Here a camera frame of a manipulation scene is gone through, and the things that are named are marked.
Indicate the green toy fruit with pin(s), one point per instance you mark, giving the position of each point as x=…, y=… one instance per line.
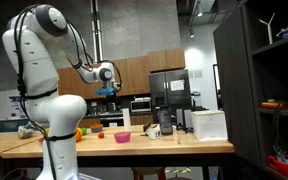
x=84, y=131

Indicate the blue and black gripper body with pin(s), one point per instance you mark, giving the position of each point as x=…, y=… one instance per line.
x=109, y=90

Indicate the red stool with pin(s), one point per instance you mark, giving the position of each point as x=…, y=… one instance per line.
x=140, y=172

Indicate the crumpled plastic bag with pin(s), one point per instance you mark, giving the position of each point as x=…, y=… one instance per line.
x=24, y=132

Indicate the white poster on wall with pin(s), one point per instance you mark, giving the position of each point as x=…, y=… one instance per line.
x=10, y=108

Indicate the stainless steel refrigerator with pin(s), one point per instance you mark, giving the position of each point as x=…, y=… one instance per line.
x=170, y=88

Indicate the white wind turbine model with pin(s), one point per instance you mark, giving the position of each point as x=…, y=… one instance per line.
x=269, y=30

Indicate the orange toy fruit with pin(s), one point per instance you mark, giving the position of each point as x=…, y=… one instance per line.
x=78, y=134

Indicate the white mug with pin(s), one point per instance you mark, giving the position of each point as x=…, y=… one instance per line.
x=154, y=132

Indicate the orange plastic bowl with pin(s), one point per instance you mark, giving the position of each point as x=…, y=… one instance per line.
x=96, y=128

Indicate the white cardboard box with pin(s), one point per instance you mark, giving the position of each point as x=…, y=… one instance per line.
x=209, y=125

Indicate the dark shelving unit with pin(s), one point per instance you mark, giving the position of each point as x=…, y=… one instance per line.
x=251, y=72

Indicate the tall white cylinder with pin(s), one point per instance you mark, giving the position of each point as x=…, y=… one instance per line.
x=126, y=119

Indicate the orange object on shelf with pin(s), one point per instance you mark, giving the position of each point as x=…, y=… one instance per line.
x=274, y=105

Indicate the small red strawberry toy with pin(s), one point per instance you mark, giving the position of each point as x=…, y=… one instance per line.
x=101, y=135

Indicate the red bin on shelf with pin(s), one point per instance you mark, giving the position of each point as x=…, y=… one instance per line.
x=281, y=167

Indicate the silver microwave oven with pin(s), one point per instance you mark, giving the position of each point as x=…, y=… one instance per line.
x=140, y=106

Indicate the wooden wall cabinets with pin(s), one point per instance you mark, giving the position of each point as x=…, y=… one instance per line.
x=134, y=73

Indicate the dark translucent pitcher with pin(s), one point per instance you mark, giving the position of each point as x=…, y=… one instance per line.
x=165, y=120

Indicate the purple plastic bowl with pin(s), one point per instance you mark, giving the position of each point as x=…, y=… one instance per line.
x=122, y=137

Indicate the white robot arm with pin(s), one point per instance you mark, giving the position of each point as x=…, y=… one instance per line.
x=28, y=40

